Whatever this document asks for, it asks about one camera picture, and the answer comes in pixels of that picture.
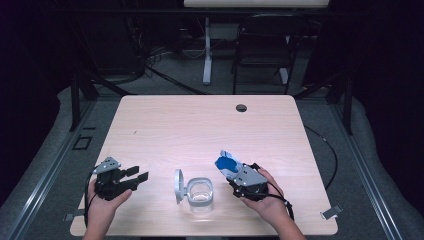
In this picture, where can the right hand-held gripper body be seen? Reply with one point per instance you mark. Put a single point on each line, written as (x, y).
(250, 181)

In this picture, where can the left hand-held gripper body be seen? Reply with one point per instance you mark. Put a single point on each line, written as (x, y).
(108, 186)

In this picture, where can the clear plastic container white lid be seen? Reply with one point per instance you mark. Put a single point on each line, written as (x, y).
(199, 193)

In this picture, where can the person's left hand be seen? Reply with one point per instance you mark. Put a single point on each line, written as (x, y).
(101, 210)

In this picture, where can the person's right hand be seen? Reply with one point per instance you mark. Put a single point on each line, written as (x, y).
(271, 205)

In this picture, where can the black table grommet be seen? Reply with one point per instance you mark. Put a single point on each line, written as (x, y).
(241, 108)

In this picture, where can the black metal stand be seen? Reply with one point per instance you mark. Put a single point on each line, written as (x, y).
(348, 106)
(75, 100)

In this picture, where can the black folding chair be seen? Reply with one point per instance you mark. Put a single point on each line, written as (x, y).
(263, 50)

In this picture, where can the white desk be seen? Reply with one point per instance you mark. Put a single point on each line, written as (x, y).
(207, 50)

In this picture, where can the gray metal bracket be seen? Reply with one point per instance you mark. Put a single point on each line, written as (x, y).
(331, 212)
(70, 216)

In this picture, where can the black floor socket frame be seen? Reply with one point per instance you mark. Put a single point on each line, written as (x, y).
(74, 142)

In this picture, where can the gray floor rail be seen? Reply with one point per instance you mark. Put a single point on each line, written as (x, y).
(50, 173)
(366, 173)

